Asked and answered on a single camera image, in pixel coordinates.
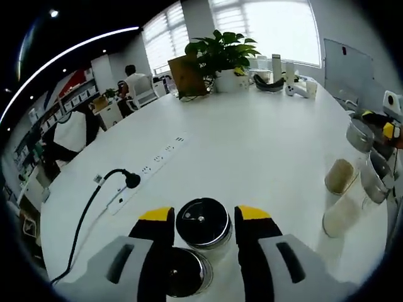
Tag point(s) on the large seasoning bottle white powder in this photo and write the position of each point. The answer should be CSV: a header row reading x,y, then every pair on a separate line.
x,y
341,217

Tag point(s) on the black and white raglan shirt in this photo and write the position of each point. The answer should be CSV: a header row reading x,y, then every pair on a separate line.
x,y
70,132

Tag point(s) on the large seasoning bottle brown powder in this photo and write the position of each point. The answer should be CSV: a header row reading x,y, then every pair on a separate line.
x,y
339,176

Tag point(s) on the narrow window white blinds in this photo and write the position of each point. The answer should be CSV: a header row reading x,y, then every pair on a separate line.
x,y
167,37

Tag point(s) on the white upright box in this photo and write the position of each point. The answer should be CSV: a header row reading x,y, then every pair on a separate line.
x,y
290,72

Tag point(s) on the green potted plant white pot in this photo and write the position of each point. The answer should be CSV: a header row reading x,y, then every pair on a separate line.
x,y
223,47

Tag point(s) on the small green desk plant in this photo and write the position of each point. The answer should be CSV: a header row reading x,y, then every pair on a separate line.
x,y
110,93

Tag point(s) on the white power strip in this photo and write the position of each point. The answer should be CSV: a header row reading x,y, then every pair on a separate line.
x,y
157,158

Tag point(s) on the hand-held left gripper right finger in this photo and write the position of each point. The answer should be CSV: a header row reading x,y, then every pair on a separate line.
x,y
277,277

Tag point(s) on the white cup with yellow tag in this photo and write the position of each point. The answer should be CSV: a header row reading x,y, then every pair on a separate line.
x,y
242,83

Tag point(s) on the white thermos bottle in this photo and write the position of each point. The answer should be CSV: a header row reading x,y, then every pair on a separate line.
x,y
276,69

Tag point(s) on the small glass seasoning bottle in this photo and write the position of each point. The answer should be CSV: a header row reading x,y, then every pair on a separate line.
x,y
185,273
201,217

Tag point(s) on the white led ceiling strip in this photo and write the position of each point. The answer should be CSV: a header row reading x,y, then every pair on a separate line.
x,y
56,58

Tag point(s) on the wall shelf with white bins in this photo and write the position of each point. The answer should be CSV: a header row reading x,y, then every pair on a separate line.
x,y
78,97

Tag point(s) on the wide window white blinds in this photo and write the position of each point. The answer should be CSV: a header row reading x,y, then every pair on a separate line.
x,y
283,31

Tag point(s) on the white mesh office chair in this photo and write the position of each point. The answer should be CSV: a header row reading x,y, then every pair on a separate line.
x,y
145,92

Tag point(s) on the white handheld controller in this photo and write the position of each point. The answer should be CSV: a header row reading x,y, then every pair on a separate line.
x,y
291,91

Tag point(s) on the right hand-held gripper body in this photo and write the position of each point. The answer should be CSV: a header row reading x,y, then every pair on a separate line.
x,y
393,104

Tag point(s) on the brown cardboard box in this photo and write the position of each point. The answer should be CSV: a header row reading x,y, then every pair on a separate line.
x,y
185,75
100,103

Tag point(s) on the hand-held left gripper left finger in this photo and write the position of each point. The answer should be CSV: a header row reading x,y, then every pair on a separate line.
x,y
104,277

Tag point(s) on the white paper cup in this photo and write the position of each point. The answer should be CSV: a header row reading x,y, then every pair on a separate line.
x,y
310,89

